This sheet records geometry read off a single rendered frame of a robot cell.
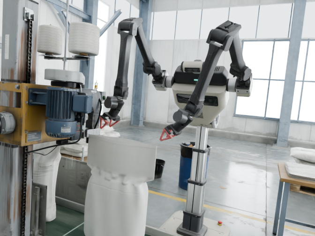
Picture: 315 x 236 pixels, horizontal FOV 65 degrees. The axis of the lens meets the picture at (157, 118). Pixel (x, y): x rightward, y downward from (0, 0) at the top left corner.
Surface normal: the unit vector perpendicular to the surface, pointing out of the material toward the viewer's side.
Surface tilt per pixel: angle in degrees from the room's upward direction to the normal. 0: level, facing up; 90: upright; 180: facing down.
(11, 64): 90
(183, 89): 40
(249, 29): 90
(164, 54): 90
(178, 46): 90
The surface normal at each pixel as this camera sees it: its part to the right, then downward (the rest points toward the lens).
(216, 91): -0.22, -0.73
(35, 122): 0.91, 0.11
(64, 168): -0.40, 0.05
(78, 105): 0.00, 0.09
